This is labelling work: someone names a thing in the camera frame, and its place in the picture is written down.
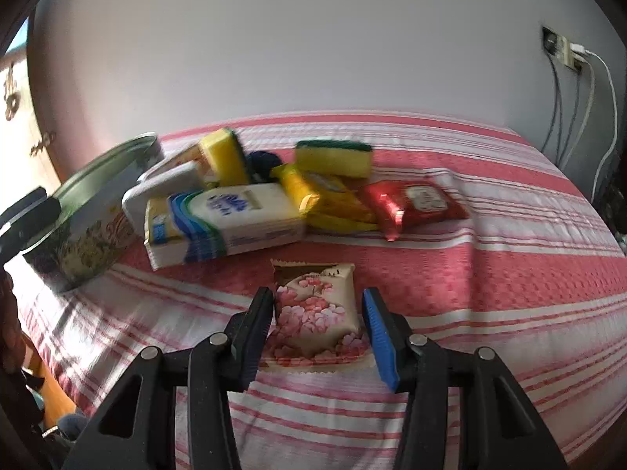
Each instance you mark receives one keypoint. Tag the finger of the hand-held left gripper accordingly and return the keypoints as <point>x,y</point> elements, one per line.
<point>41,213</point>

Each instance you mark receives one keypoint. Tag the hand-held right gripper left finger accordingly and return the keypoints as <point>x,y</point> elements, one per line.
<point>255,338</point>

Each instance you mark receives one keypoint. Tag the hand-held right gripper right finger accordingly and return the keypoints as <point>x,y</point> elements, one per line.
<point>381,347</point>

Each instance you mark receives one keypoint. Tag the round decorated metal basin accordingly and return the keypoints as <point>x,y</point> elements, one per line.
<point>88,235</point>

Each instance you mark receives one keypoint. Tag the pink floral snack packet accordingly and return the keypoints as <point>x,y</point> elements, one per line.
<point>318,313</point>

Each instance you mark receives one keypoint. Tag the yellow cracker packet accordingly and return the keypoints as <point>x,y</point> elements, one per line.
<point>343,210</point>
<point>296,188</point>

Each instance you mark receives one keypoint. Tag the yellow sponge with green side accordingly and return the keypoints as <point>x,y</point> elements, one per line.
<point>333,161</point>
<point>223,156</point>

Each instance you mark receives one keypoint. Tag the white blue tissue pack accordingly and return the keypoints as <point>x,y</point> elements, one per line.
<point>235,220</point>

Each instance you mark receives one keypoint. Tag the brass door ornament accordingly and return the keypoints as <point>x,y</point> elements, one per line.
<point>11,95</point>

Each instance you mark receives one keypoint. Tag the white wrapped pack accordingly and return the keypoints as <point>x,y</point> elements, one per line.
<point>161,183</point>

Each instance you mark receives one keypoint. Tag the red striped bed cover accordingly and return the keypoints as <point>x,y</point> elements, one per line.
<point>490,279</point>

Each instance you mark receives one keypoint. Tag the red snack packet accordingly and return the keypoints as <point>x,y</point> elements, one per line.
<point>421,203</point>

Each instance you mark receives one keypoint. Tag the beige packet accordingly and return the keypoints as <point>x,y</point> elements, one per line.
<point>186,159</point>

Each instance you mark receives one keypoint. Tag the blue crumpled object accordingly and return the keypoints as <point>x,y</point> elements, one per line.
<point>262,161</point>

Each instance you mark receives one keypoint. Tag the white charger plug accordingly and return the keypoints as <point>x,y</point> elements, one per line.
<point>574,56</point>

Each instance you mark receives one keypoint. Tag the wall socket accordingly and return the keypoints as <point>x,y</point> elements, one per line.
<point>551,39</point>

